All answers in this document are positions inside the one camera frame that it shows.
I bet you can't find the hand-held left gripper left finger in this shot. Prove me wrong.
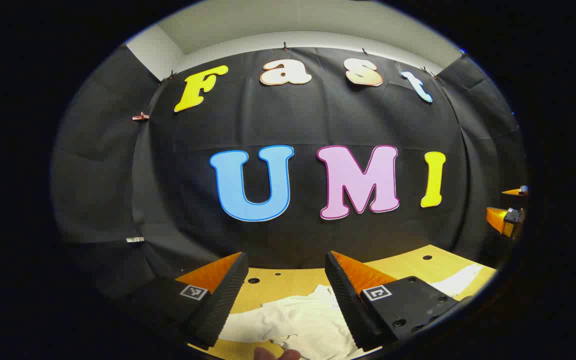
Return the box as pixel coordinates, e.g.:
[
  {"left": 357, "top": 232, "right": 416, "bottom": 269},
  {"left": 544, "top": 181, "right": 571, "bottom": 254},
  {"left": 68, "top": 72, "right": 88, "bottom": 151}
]
[{"left": 133, "top": 252, "right": 250, "bottom": 350}]

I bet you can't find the black backdrop cloth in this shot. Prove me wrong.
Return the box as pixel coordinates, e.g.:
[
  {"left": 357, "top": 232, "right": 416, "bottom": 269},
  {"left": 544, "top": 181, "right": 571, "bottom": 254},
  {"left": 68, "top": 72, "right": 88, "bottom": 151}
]
[{"left": 50, "top": 44, "right": 529, "bottom": 311}]

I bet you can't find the white garment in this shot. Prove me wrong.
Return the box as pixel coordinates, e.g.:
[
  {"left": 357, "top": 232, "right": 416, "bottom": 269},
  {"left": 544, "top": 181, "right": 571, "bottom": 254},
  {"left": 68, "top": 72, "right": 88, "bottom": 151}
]
[{"left": 218, "top": 263, "right": 484, "bottom": 360}]

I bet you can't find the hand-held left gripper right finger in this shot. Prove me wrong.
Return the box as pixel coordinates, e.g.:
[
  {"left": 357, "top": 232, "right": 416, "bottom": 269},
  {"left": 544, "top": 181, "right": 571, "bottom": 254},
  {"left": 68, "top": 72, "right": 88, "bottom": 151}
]
[{"left": 324, "top": 251, "right": 474, "bottom": 352}]

